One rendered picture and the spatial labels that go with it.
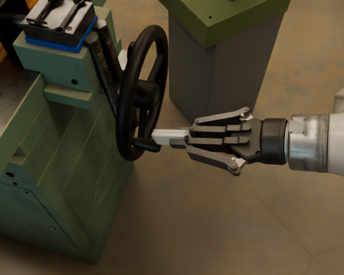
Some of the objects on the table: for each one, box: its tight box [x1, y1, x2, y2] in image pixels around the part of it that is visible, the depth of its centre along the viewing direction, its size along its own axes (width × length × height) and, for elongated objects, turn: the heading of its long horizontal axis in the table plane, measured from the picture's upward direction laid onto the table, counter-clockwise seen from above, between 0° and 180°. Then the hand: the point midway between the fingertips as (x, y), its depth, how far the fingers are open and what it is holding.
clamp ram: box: [0, 0, 30, 53], centre depth 66 cm, size 9×8×9 cm
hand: (172, 137), depth 64 cm, fingers closed
